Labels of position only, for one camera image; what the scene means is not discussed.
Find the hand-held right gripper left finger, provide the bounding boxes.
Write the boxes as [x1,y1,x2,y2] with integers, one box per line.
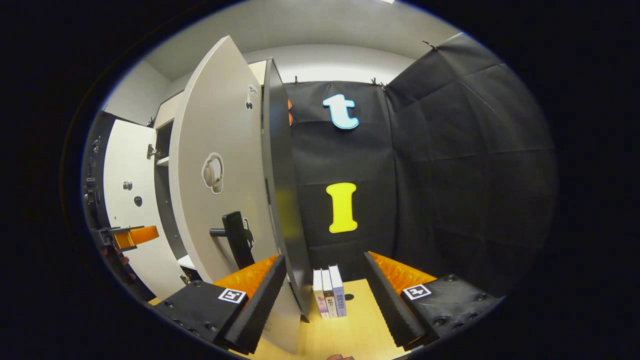
[151,254,288,356]

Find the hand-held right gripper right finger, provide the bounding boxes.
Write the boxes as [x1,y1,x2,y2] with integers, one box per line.
[362,251,502,351]

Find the white pink book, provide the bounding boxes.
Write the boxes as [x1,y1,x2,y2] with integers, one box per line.
[312,268,331,319]

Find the lavender book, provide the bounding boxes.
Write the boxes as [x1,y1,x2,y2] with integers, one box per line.
[328,264,348,317]

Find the white shoe cabinet door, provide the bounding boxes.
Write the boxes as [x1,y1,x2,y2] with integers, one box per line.
[168,35,302,355]
[102,118,188,301]

